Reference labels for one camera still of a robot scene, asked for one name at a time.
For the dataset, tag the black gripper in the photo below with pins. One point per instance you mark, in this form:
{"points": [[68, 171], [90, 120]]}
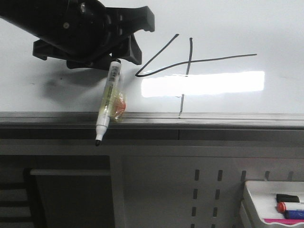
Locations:
{"points": [[93, 36]]}

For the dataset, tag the white whiteboard marker with tape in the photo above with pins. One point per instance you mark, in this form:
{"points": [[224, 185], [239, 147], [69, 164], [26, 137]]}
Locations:
{"points": [[107, 103]]}

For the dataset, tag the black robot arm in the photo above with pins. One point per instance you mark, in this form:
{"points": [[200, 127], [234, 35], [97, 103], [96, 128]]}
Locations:
{"points": [[38, 17]]}

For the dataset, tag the grey perforated stand panel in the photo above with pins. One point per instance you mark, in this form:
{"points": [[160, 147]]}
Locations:
{"points": [[196, 184]]}

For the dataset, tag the dark shelf unit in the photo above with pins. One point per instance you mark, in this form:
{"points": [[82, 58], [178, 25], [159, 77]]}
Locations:
{"points": [[56, 192]]}

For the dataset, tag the white marker tray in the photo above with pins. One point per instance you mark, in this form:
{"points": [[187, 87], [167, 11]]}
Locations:
{"points": [[259, 202]]}

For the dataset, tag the red capped marker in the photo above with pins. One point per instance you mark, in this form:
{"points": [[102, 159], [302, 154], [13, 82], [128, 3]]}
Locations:
{"points": [[284, 206]]}

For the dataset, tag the blue capped marker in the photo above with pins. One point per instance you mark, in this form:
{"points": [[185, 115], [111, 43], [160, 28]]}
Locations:
{"points": [[294, 214]]}

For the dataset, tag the pink eraser edge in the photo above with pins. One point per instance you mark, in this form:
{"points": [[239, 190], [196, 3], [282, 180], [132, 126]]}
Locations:
{"points": [[283, 221]]}

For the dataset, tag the white whiteboard with metal frame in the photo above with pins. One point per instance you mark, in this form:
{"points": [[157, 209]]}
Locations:
{"points": [[208, 63]]}

